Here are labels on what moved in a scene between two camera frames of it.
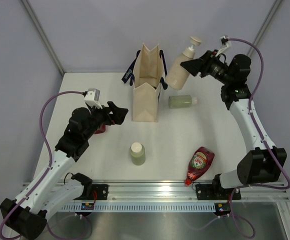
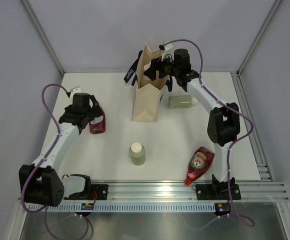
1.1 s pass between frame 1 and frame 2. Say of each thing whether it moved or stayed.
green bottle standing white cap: stayed
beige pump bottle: moved
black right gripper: moved
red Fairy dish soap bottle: stayed
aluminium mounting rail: stayed
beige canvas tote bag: stayed
